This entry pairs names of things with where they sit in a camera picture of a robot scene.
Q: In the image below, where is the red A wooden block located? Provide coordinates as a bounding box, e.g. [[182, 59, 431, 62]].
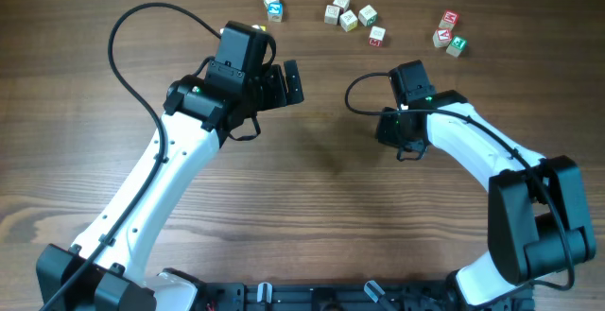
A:
[[432, 28, 453, 48]]

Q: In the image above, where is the red sided wooden block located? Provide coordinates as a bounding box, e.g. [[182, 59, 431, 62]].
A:
[[333, 0, 351, 12]]

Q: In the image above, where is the green F wooden block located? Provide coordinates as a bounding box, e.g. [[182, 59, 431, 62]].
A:
[[446, 36, 468, 58]]

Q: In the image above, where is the green letter wooden block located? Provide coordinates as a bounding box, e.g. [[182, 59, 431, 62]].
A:
[[358, 5, 378, 26]]

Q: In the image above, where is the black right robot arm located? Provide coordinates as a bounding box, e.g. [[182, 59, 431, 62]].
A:
[[376, 60, 596, 310]]

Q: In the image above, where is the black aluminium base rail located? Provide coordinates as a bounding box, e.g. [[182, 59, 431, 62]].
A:
[[113, 280, 535, 311]]

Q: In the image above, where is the blue N wooden block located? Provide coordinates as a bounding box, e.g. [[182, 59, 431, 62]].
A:
[[268, 2, 284, 22]]

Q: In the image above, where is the yellow letter wooden block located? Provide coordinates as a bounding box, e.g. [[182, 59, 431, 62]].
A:
[[339, 9, 358, 32]]

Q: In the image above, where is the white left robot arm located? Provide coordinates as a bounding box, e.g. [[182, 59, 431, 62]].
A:
[[36, 22, 303, 310]]

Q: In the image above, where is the red W wooden block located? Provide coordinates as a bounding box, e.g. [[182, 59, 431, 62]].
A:
[[439, 10, 459, 30]]

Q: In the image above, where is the blue framed wooden block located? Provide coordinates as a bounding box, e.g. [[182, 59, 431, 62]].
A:
[[324, 5, 340, 26]]

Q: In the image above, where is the red M wooden block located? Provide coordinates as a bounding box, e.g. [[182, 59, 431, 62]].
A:
[[369, 26, 386, 47]]

